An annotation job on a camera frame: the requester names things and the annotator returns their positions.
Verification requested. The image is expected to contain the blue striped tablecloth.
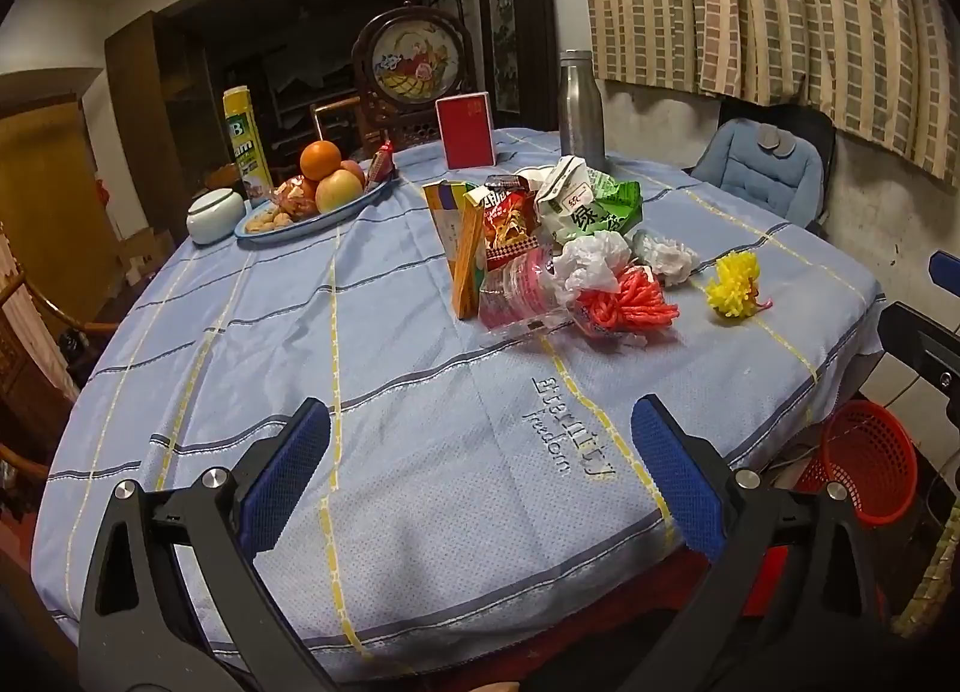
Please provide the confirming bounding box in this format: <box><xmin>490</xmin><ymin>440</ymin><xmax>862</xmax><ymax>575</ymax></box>
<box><xmin>30</xmin><ymin>128</ymin><xmax>890</xmax><ymax>678</ymax></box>

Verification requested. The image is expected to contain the red snack packet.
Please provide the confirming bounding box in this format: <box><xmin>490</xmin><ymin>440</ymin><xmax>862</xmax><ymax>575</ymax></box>
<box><xmin>365</xmin><ymin>140</ymin><xmax>398</xmax><ymax>181</ymax></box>

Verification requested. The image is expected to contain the white ceramic jar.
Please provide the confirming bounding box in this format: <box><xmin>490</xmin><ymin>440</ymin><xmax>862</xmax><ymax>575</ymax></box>
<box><xmin>186</xmin><ymin>188</ymin><xmax>247</xmax><ymax>245</ymax></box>

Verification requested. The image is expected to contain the yellow plastic pom-pom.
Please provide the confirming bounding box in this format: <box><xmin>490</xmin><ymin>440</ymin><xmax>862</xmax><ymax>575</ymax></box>
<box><xmin>705</xmin><ymin>251</ymin><xmax>773</xmax><ymax>319</ymax></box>

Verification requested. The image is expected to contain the white snack bag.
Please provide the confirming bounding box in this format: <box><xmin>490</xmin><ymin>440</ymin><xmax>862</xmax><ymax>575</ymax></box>
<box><xmin>534</xmin><ymin>155</ymin><xmax>601</xmax><ymax>243</ymax></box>

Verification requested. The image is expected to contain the red plastic string bundle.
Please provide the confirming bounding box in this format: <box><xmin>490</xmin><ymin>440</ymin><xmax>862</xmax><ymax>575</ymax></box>
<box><xmin>576</xmin><ymin>266</ymin><xmax>680</xmax><ymax>337</ymax></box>

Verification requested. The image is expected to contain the crumpled white plastic bag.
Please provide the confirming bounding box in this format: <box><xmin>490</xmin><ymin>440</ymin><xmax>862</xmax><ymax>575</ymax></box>
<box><xmin>551</xmin><ymin>230</ymin><xmax>635</xmax><ymax>303</ymax></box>

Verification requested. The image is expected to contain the yellow red apple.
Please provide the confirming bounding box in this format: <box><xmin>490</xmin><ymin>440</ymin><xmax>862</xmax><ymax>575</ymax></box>
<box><xmin>316</xmin><ymin>170</ymin><xmax>366</xmax><ymax>214</ymax></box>

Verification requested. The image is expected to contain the green snack bag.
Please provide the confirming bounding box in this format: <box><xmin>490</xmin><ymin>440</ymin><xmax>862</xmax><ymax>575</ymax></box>
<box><xmin>559</xmin><ymin>170</ymin><xmax>644</xmax><ymax>243</ymax></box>

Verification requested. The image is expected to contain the wooden armchair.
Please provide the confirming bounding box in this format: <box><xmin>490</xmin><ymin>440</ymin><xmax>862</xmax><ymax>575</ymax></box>
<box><xmin>0</xmin><ymin>219</ymin><xmax>143</xmax><ymax>393</ymax></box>

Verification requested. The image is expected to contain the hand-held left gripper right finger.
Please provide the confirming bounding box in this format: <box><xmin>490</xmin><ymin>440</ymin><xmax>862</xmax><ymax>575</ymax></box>
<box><xmin>626</xmin><ymin>394</ymin><xmax>893</xmax><ymax>692</ymax></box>

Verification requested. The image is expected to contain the blue rimmed oval plate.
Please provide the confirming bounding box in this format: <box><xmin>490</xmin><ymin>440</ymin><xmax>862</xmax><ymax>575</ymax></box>
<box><xmin>234</xmin><ymin>170</ymin><xmax>398</xmax><ymax>249</ymax></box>

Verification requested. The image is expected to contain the red snack bag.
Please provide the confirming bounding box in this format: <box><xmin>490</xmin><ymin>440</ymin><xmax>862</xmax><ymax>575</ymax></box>
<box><xmin>480</xmin><ymin>188</ymin><xmax>541</xmax><ymax>271</ymax></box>

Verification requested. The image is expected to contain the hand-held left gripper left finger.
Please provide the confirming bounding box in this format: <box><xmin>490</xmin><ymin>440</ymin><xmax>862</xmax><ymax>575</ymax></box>
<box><xmin>79</xmin><ymin>398</ymin><xmax>342</xmax><ymax>692</ymax></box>

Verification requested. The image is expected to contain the red and white box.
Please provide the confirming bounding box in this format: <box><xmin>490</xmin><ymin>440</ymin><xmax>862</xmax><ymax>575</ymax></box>
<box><xmin>436</xmin><ymin>92</ymin><xmax>497</xmax><ymax>169</ymax></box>

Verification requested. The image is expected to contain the red plastic basket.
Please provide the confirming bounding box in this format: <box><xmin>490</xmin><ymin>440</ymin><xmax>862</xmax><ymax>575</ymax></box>
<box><xmin>795</xmin><ymin>399</ymin><xmax>920</xmax><ymax>528</ymax></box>

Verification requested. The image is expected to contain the yellow cylindrical can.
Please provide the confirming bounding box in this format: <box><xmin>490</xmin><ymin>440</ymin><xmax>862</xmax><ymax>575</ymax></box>
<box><xmin>223</xmin><ymin>86</ymin><xmax>272</xmax><ymax>202</ymax></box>

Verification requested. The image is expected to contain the orange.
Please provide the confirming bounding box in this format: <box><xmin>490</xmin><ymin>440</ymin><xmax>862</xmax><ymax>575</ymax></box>
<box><xmin>300</xmin><ymin>140</ymin><xmax>344</xmax><ymax>181</ymax></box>

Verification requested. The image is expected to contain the steel vacuum bottle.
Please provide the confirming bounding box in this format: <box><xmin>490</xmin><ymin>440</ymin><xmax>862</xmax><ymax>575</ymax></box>
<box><xmin>557</xmin><ymin>49</ymin><xmax>607</xmax><ymax>172</ymax></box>

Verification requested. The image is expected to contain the dark framed wall panel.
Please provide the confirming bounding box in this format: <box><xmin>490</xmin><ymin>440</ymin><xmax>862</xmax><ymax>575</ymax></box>
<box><xmin>476</xmin><ymin>0</ymin><xmax>560</xmax><ymax>130</ymax></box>

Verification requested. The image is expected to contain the crumpled white tissue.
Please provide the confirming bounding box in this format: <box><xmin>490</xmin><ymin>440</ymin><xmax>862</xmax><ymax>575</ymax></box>
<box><xmin>634</xmin><ymin>230</ymin><xmax>700</xmax><ymax>286</ymax></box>

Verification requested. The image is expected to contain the black chair blue cushion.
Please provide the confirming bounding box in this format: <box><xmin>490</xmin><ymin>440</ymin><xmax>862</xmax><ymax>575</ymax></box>
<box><xmin>690</xmin><ymin>103</ymin><xmax>837</xmax><ymax>235</ymax></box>

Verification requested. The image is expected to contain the checked beige curtain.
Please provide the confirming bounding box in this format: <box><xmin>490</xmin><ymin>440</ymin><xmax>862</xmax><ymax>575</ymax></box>
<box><xmin>574</xmin><ymin>0</ymin><xmax>960</xmax><ymax>179</ymax></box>

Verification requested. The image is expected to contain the dark wooden cabinet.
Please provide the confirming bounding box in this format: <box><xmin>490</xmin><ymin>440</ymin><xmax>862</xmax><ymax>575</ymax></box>
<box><xmin>105</xmin><ymin>9</ymin><xmax>226</xmax><ymax>228</ymax></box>

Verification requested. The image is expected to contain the round embroidered table screen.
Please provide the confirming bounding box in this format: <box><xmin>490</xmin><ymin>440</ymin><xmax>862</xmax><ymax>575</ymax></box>
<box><xmin>351</xmin><ymin>0</ymin><xmax>473</xmax><ymax>153</ymax></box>

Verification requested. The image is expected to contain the gold patterned cloth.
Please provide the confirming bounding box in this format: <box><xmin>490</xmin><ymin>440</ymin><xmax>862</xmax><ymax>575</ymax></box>
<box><xmin>892</xmin><ymin>534</ymin><xmax>960</xmax><ymax>637</ymax></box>

